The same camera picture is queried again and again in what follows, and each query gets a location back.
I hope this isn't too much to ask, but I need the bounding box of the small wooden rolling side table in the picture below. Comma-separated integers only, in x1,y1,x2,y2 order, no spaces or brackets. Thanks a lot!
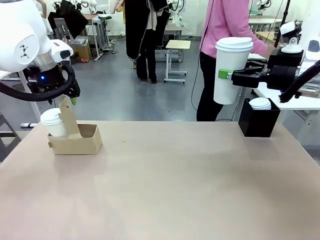
163,39,192,85

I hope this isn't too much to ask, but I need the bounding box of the brown cardboard cup carrier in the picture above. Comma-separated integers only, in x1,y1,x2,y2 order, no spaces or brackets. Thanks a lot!
47,96,103,155

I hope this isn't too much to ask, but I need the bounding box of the short white lidded paper cup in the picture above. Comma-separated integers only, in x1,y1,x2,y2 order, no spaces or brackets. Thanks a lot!
39,107,70,138

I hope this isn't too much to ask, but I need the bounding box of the person in pink sweater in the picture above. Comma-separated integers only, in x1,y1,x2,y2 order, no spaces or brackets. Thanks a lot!
196,0,275,122

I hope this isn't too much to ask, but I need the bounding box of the person's right hand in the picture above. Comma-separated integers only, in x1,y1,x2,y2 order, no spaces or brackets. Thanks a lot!
261,44,275,59

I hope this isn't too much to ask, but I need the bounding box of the brown cardboard box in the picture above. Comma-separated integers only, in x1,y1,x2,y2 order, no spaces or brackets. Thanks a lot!
67,41,93,61

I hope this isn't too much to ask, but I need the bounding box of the black square box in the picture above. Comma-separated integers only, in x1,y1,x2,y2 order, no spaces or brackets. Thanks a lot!
238,97,281,138

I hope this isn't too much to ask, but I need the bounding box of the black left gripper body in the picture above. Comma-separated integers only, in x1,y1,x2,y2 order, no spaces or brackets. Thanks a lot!
27,63,81,102

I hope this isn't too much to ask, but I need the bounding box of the dark grey metal frame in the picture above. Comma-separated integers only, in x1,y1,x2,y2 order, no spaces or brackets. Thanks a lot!
0,112,23,163

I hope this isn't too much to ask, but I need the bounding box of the grey metal frame table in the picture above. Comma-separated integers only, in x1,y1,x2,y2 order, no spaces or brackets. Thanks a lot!
82,13,103,62

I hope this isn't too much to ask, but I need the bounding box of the person in black clothes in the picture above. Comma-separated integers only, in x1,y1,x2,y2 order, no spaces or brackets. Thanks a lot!
124,0,171,85

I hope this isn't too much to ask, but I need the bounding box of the black tripod pole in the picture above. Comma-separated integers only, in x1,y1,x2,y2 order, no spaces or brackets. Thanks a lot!
274,0,291,48

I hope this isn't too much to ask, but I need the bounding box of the light wooden background table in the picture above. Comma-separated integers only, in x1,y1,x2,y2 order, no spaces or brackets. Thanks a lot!
248,16,283,33

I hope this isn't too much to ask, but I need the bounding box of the white table with metal leg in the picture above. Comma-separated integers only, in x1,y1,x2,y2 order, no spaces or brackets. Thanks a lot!
0,69,42,129

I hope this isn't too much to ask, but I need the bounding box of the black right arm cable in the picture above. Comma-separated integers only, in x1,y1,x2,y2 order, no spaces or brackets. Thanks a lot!
278,59,320,105

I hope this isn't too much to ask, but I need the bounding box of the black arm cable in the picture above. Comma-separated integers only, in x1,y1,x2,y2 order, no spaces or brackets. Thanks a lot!
278,59,320,105
0,65,77,102

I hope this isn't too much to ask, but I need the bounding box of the stack of white cup lids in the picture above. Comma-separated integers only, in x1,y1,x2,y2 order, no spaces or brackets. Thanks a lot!
249,97,272,111

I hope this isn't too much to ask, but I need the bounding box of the black jacket on chair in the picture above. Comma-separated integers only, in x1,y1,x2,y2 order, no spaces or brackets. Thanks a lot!
47,0,90,40

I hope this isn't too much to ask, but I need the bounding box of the person's right forearm pink sleeve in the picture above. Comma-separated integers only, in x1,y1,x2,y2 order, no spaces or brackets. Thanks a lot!
246,24,268,57

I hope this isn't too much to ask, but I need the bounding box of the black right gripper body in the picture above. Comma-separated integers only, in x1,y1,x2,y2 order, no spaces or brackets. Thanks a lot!
266,51,305,90

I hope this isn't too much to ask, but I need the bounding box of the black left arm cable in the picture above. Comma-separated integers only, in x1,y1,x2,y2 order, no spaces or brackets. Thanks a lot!
0,65,77,102

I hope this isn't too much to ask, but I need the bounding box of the tall white lidded paper cup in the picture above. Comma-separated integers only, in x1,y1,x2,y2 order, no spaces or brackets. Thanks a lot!
213,36,254,105

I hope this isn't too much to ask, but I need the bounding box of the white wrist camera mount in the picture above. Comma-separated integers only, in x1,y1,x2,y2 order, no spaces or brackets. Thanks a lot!
281,37,303,54

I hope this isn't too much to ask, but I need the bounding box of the white desk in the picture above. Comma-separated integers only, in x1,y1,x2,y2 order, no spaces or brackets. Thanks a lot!
249,53,320,111

